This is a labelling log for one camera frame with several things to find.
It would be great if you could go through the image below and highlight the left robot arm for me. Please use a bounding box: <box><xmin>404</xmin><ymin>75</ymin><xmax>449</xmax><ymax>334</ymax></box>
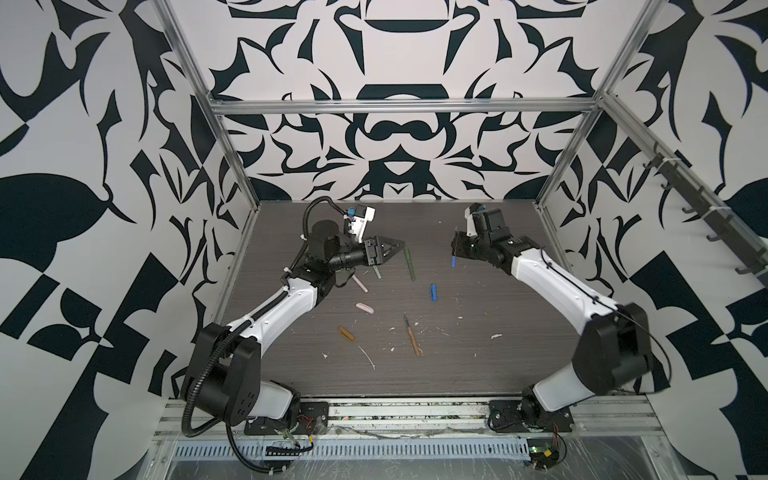
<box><xmin>180</xmin><ymin>196</ymin><xmax>405</xmax><ymax>474</ymax></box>

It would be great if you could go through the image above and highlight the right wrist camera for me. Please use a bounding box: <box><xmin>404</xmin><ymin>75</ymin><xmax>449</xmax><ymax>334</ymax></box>
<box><xmin>464</xmin><ymin>203</ymin><xmax>485</xmax><ymax>237</ymax></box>

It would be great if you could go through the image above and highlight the pink pen cap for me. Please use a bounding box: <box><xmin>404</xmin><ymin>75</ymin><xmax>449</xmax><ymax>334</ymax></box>
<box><xmin>355</xmin><ymin>303</ymin><xmax>375</xmax><ymax>314</ymax></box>

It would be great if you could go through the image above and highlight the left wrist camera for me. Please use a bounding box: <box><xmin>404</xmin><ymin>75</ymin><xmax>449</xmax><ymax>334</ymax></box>
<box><xmin>345</xmin><ymin>204</ymin><xmax>375</xmax><ymax>243</ymax></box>

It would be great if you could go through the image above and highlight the pink pen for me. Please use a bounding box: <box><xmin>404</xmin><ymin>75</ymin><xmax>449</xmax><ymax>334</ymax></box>
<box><xmin>352</xmin><ymin>274</ymin><xmax>369</xmax><ymax>294</ymax></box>

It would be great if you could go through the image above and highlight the white cable duct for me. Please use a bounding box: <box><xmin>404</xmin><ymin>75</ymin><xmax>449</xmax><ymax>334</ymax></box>
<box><xmin>170</xmin><ymin>439</ymin><xmax>529</xmax><ymax>462</ymax></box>

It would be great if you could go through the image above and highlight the white paper strip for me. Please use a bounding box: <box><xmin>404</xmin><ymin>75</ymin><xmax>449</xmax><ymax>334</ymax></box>
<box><xmin>357</xmin><ymin>345</ymin><xmax>376</xmax><ymax>371</ymax></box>

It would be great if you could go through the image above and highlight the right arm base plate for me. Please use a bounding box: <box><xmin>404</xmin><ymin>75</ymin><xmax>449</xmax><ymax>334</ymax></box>
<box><xmin>487</xmin><ymin>397</ymin><xmax>573</xmax><ymax>433</ymax></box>

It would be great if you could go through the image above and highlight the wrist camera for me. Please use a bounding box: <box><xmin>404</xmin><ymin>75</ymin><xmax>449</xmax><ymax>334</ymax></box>
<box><xmin>464</xmin><ymin>203</ymin><xmax>485</xmax><ymax>237</ymax></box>
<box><xmin>345</xmin><ymin>204</ymin><xmax>375</xmax><ymax>243</ymax></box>

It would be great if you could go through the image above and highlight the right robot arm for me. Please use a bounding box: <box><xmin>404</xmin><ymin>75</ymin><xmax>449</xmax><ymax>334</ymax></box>
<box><xmin>451</xmin><ymin>203</ymin><xmax>661</xmax><ymax>432</ymax></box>

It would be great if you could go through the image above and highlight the orange pen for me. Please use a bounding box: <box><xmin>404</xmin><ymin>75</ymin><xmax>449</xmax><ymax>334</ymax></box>
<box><xmin>403</xmin><ymin>315</ymin><xmax>422</xmax><ymax>357</ymax></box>

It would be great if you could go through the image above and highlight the aluminium front rail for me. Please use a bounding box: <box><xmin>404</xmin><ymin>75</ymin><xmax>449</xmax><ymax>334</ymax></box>
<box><xmin>152</xmin><ymin>392</ymin><xmax>664</xmax><ymax>442</ymax></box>

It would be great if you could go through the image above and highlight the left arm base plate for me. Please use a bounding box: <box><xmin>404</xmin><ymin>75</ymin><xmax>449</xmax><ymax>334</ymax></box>
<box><xmin>244</xmin><ymin>401</ymin><xmax>330</xmax><ymax>436</ymax></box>

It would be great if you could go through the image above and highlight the dark green pen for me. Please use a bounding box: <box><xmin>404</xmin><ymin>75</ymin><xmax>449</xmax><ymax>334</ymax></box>
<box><xmin>404</xmin><ymin>246</ymin><xmax>416</xmax><ymax>282</ymax></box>

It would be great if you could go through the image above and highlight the wall hook rack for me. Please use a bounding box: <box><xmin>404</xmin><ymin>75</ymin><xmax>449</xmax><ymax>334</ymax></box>
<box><xmin>643</xmin><ymin>141</ymin><xmax>767</xmax><ymax>289</ymax></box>

